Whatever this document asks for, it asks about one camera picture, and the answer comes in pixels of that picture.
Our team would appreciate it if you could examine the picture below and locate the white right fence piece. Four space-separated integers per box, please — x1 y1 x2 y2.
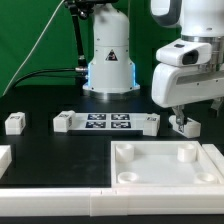
202 144 224 176

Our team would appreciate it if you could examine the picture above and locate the white square tabletop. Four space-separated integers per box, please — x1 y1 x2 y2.
111 141 224 187

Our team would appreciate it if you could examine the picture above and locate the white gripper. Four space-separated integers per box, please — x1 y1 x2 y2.
151 68 224 132

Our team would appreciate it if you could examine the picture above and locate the white cable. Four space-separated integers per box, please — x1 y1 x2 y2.
2 0 65 98

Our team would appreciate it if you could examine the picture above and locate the black cable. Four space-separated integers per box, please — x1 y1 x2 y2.
11 67 88 89

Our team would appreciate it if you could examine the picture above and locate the white marker base plate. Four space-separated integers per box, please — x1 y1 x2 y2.
72 113 147 131

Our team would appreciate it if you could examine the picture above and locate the white fence piece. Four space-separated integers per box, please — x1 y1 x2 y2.
0 145 12 179
202 144 224 176

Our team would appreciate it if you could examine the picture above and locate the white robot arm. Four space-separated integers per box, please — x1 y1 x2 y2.
84 0 224 132

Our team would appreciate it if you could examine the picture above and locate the white left fence piece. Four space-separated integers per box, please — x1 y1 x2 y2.
0 145 12 179

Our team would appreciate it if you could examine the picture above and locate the white front fence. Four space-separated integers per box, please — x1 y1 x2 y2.
0 185 224 217

